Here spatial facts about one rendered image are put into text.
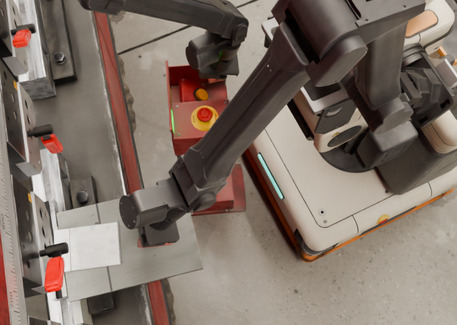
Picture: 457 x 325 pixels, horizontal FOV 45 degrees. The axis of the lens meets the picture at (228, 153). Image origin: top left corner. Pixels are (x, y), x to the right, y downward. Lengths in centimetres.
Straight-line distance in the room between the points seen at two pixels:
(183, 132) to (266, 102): 76
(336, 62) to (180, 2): 58
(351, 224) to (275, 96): 127
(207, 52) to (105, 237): 47
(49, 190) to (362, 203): 111
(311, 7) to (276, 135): 139
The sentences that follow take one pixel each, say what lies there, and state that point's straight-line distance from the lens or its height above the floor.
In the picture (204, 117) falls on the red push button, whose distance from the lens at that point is 140.
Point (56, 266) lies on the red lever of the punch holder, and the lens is 83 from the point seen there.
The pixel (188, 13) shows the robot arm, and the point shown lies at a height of 115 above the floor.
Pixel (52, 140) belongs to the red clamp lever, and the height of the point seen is 121.
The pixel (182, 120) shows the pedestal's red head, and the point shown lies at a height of 78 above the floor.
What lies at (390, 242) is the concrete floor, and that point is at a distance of 223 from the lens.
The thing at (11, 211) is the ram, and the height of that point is 136.
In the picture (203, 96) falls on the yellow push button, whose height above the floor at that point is 73.
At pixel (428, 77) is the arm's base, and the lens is 104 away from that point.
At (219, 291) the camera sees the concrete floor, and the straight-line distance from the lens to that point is 210.
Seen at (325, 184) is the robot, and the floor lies 28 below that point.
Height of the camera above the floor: 208
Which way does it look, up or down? 69 degrees down
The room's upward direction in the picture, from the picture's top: 3 degrees clockwise
